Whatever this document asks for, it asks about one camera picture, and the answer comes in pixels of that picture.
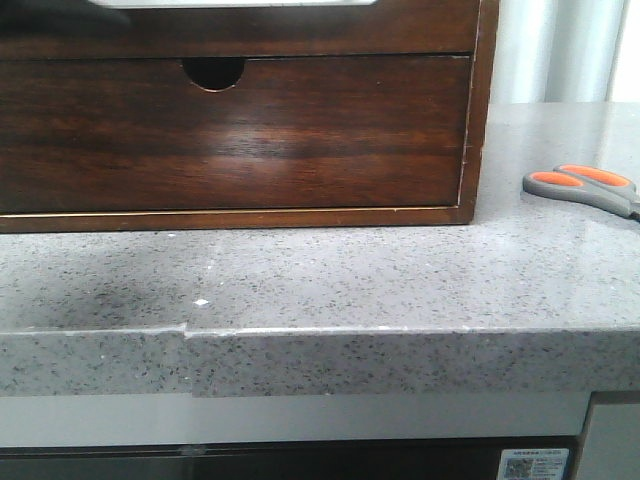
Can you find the dark appliance under counter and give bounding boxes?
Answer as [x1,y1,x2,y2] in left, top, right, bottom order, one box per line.
[1,436,578,479]

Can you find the wooden lower drawer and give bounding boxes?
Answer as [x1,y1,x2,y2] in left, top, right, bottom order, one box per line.
[1,55,470,213]

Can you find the dark wooden drawer cabinet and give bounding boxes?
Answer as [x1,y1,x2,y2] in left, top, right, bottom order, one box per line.
[1,1,499,233]

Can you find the white QR code label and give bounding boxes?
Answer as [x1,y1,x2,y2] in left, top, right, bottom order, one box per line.
[496,448,570,480]

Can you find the grey orange scissors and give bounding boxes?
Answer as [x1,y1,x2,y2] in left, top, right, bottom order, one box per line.
[522,164,639,221]

